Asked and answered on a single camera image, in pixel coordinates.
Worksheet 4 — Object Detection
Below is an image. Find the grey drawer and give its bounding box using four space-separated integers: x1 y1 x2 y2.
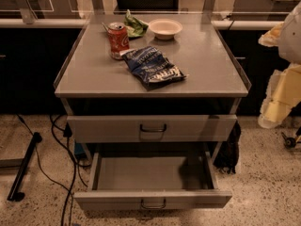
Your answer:
74 152 232 210
67 115 237 143

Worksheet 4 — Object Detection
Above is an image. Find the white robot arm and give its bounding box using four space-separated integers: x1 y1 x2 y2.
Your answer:
258 2 301 129

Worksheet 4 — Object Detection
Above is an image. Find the grey top drawer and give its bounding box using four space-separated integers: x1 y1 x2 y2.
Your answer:
67 115 237 143

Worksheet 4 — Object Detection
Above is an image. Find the grey metal drawer cabinet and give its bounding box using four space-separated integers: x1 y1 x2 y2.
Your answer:
55 14 249 154

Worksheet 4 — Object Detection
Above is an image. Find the black caster wheel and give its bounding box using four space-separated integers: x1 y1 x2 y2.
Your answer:
281 127 301 149

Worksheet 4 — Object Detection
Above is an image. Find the blue chip bag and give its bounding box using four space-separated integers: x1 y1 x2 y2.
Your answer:
120 46 186 90

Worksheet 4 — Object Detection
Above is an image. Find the white paper bowl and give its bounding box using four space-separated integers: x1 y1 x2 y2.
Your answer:
149 19 182 40

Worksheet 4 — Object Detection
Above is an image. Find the green chip bag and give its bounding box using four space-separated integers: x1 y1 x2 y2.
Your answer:
124 10 149 39

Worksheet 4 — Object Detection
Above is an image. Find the red soda can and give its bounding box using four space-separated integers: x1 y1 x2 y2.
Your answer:
107 22 130 60

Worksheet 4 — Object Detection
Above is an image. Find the black power adapter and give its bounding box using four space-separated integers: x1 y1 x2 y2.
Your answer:
63 124 72 137

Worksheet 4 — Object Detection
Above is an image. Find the black metal floor bar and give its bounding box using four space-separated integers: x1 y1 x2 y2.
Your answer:
7 132 42 202

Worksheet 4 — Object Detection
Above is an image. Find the black floor cable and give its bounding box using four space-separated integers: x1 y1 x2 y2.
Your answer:
15 113 92 226

